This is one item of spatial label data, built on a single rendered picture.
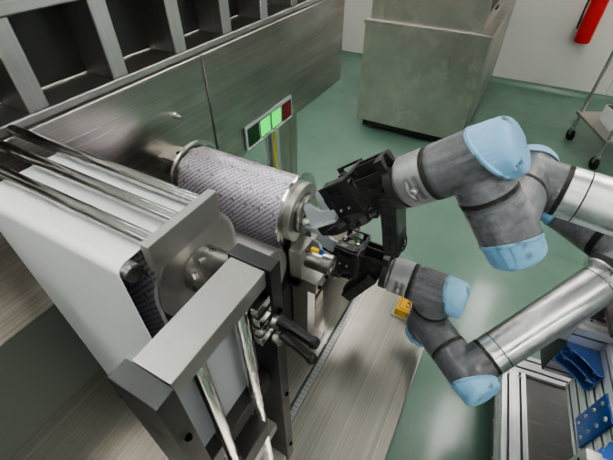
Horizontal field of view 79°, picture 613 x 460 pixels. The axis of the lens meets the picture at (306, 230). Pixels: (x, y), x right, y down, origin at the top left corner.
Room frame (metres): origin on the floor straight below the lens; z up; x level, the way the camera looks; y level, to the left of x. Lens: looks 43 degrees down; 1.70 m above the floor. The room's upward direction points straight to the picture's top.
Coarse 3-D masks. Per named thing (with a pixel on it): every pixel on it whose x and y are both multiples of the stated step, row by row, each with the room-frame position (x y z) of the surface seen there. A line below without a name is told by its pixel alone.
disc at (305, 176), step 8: (304, 176) 0.57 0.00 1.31; (312, 176) 0.60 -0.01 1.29; (296, 184) 0.54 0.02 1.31; (288, 192) 0.52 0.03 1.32; (288, 200) 0.52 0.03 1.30; (280, 208) 0.50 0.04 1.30; (280, 216) 0.49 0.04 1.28; (280, 224) 0.49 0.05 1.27; (280, 232) 0.49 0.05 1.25; (280, 240) 0.49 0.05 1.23; (288, 240) 0.51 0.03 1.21
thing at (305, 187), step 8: (304, 184) 0.55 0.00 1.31; (312, 184) 0.57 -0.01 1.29; (296, 192) 0.53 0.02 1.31; (304, 192) 0.54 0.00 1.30; (312, 192) 0.57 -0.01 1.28; (296, 200) 0.52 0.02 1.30; (288, 208) 0.51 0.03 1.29; (288, 216) 0.50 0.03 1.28; (288, 224) 0.49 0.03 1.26; (288, 232) 0.49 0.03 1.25; (296, 232) 0.52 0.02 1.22; (304, 232) 0.54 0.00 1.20
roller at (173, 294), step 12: (216, 228) 0.37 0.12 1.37; (228, 228) 0.38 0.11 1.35; (204, 240) 0.34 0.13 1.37; (216, 240) 0.36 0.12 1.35; (228, 240) 0.38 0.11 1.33; (180, 252) 0.31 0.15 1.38; (192, 252) 0.32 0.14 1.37; (168, 264) 0.29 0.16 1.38; (180, 264) 0.30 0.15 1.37; (168, 276) 0.29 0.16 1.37; (180, 276) 0.30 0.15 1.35; (168, 288) 0.28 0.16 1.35; (180, 288) 0.29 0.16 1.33; (168, 300) 0.28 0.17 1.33; (180, 300) 0.29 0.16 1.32; (168, 312) 0.27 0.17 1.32
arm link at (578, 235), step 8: (544, 216) 0.62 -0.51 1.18; (552, 216) 0.60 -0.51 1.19; (552, 224) 0.60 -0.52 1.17; (560, 224) 0.58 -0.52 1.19; (568, 224) 0.57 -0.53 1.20; (576, 224) 0.56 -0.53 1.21; (560, 232) 0.58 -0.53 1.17; (568, 232) 0.56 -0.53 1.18; (576, 232) 0.55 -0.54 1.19; (584, 232) 0.54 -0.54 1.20; (592, 232) 0.53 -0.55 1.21; (568, 240) 0.56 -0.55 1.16; (576, 240) 0.54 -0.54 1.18; (584, 240) 0.53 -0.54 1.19; (592, 240) 0.52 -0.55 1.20; (584, 248) 0.52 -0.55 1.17; (592, 248) 0.51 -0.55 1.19
